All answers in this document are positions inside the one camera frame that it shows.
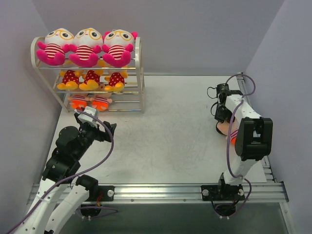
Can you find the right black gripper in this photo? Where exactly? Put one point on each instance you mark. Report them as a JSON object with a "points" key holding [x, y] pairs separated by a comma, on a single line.
{"points": [[221, 114]]}

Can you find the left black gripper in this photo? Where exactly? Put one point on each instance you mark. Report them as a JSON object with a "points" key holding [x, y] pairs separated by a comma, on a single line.
{"points": [[96, 131]]}

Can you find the peach boy plush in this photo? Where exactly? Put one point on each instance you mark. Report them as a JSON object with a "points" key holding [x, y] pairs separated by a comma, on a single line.
{"points": [[78, 101], [101, 99], [223, 128]]}

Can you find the yellow bear plush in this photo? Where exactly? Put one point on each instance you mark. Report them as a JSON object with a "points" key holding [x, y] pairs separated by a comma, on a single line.
{"points": [[91, 80], [116, 80], [70, 79]]}

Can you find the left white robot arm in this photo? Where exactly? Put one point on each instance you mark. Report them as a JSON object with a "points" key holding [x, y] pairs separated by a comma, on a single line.
{"points": [[63, 188]]}

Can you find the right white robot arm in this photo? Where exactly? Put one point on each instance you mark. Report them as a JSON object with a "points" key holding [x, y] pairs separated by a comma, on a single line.
{"points": [[249, 136]]}

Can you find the cream two-tier shelf rack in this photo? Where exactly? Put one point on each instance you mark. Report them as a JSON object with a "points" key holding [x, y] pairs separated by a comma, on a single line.
{"points": [[133, 100]]}

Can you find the pink plush with glasses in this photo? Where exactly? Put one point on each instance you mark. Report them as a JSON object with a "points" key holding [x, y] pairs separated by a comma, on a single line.
{"points": [[55, 46]]}

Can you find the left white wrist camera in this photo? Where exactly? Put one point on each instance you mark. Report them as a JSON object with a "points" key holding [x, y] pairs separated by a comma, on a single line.
{"points": [[89, 115]]}

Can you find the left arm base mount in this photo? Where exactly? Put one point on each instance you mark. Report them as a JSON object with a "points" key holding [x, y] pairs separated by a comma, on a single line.
{"points": [[101, 193]]}

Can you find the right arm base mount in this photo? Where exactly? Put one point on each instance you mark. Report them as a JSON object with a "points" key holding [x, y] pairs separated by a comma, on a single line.
{"points": [[222, 192]]}

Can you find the aluminium front rail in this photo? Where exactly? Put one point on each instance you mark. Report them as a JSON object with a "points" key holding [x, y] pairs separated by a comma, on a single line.
{"points": [[190, 193]]}

